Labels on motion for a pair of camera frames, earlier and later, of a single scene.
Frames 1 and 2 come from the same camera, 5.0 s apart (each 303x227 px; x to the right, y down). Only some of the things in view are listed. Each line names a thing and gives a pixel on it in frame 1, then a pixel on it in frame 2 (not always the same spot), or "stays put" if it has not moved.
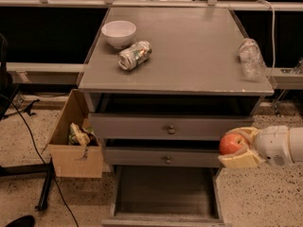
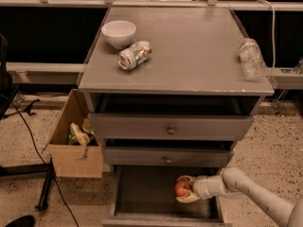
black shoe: x=23 y=221 stays put
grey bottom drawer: x=166 y=196 stays put
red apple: x=232 y=143 -> x=181 y=188
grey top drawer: x=169 y=116 stays put
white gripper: x=273 y=145 -> x=202 y=186
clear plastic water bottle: x=252 y=61 stays put
